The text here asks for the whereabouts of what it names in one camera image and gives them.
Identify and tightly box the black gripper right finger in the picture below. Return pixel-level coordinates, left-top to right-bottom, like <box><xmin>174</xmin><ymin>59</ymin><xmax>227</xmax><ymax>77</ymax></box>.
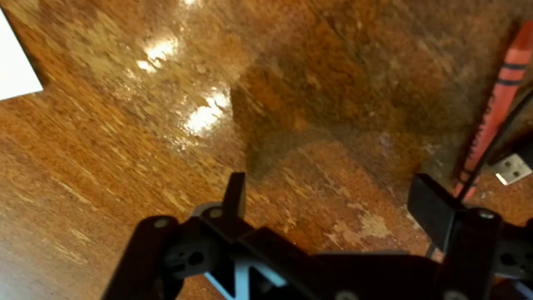
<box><xmin>406</xmin><ymin>172</ymin><xmax>533</xmax><ymax>300</ymax></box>

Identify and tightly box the white paper napkin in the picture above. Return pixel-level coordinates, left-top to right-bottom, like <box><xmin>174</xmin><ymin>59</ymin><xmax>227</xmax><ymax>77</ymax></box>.
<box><xmin>0</xmin><ymin>7</ymin><xmax>44</xmax><ymax>104</ymax></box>

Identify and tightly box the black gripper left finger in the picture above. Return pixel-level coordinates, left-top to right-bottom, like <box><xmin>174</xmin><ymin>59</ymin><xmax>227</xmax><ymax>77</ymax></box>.
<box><xmin>101</xmin><ymin>172</ymin><xmax>262</xmax><ymax>300</ymax></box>

